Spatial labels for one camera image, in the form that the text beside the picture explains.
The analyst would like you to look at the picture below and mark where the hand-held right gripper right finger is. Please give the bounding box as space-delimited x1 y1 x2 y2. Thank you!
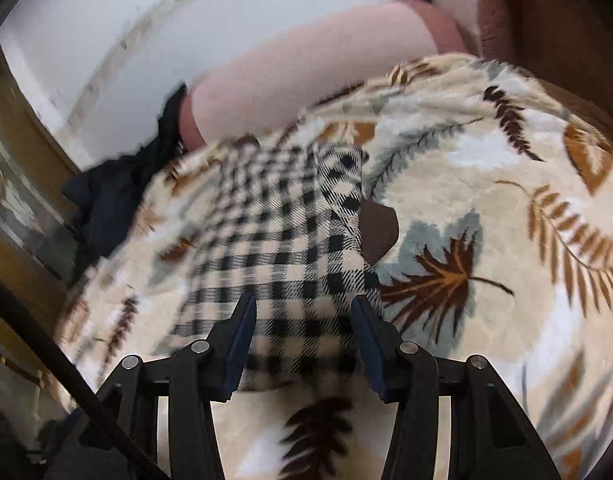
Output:
351 296 562 480

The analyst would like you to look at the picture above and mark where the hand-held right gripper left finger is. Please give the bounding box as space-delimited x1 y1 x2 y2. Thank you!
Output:
44 292 258 480

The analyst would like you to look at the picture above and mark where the black and beige checked coat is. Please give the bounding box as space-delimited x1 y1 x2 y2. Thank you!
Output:
169 140 400 393

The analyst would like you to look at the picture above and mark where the leaf print fleece blanket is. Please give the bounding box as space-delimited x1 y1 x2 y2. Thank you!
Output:
51 52 613 480

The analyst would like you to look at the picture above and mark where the black garment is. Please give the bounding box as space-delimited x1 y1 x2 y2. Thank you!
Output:
61 85 197 281

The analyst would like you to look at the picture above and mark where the wooden glass-door cabinet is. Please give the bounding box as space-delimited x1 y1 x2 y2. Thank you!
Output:
0 35 90 411

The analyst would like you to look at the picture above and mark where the black cable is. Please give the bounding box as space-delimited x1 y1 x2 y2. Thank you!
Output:
0 272 172 480

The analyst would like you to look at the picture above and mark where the brown wooden bed frame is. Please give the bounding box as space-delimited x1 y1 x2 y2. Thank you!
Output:
507 0 613 131

